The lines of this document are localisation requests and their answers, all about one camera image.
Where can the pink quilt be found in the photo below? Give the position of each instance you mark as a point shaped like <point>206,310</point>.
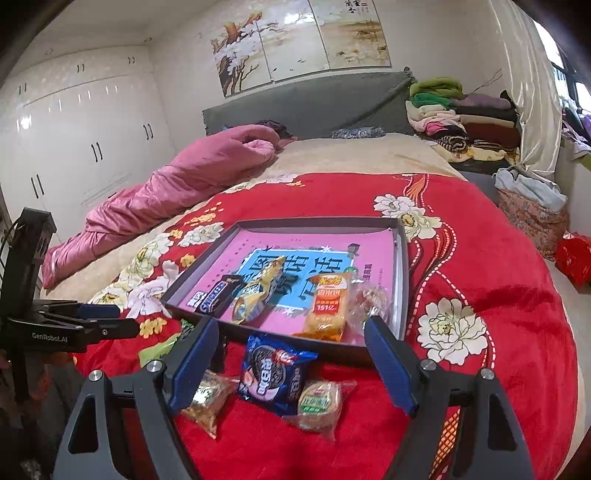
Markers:
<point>184,184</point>

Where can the blue cookie packet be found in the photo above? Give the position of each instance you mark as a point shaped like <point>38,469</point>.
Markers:
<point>277,374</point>

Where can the grey patterned pillow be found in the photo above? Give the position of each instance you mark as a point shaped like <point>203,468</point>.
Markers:
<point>358,132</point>

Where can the dark cloth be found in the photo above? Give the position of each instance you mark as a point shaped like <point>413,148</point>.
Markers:
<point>274,128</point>

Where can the dark shallow box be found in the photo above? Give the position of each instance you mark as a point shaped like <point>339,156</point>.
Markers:
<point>399,277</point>

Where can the floral wall painting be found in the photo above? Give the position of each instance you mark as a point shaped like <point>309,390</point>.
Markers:
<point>300,41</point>

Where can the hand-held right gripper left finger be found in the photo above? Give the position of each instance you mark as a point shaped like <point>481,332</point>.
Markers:
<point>194,364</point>

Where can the light green snack packet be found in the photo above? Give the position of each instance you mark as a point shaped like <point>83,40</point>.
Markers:
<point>159,350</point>

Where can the clear packet round pastry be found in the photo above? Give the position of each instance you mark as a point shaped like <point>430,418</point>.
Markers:
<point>318,404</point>

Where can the pale crumpled cloth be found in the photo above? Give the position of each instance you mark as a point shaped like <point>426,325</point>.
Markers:
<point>531,187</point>

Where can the beige bedsheet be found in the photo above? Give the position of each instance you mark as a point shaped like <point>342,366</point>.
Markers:
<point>346,157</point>

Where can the red plastic bag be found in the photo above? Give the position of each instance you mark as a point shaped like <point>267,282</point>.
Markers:
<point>575,258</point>

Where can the clothes on window sill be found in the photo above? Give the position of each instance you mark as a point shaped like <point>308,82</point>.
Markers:
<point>577,129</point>

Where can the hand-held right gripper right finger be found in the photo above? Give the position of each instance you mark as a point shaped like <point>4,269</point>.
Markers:
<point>388,364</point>

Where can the white wardrobe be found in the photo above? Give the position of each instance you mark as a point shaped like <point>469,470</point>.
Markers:
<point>83,138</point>

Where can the stack of folded clothes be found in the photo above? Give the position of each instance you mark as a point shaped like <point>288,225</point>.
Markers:
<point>461,120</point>

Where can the orange cracker packet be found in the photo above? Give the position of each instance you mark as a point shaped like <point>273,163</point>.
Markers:
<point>328,309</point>

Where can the floral fabric bag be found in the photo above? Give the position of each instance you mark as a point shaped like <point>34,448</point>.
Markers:
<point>535,226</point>

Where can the long yellow snack packet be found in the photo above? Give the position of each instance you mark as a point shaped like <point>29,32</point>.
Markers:
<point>258,290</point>

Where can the brown chocolate bar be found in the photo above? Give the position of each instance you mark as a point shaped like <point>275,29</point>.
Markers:
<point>214,295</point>

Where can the pink book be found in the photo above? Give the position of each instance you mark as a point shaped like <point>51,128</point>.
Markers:
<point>258,244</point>

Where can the grey headboard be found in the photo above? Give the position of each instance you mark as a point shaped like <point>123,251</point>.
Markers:
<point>323,106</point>

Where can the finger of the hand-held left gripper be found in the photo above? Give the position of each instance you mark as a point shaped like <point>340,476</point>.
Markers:
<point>115,330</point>
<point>99,310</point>

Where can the clear packet red candy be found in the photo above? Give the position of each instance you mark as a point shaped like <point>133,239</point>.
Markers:
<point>369,300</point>

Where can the clear packet lumpy brown pastry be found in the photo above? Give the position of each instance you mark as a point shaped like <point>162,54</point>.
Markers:
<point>210,399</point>

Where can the red floral blanket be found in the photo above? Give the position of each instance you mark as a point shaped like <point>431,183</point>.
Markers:
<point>461,369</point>

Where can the barred window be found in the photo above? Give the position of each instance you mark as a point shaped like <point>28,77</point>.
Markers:
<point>575,78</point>

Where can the cream curtain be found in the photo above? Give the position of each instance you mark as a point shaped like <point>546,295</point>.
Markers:
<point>531,92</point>

